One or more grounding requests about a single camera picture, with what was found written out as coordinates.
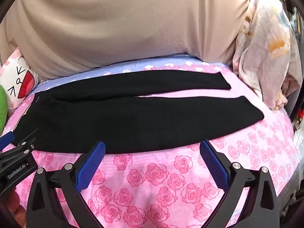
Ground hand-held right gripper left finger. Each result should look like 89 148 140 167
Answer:
26 141 105 228

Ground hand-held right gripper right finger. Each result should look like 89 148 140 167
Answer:
199 139 280 228

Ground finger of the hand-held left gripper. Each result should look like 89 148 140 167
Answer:
12 129 39 157
0 132 15 151

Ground black pants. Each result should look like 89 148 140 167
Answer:
11 70 265 155

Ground person's left hand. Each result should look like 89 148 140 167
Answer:
0 188 27 222

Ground green plush toy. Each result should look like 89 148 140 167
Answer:
0 84 11 133

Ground pink rose bedsheet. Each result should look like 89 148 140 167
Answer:
0 55 301 228

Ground white cartoon face pillow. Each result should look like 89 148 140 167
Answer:
0 47 40 114

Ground pale floral blanket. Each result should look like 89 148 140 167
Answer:
231 0 302 112

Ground dark clutter pile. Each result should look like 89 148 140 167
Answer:
280 0 304 136

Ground beige quilt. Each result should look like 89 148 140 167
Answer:
0 0 253 80

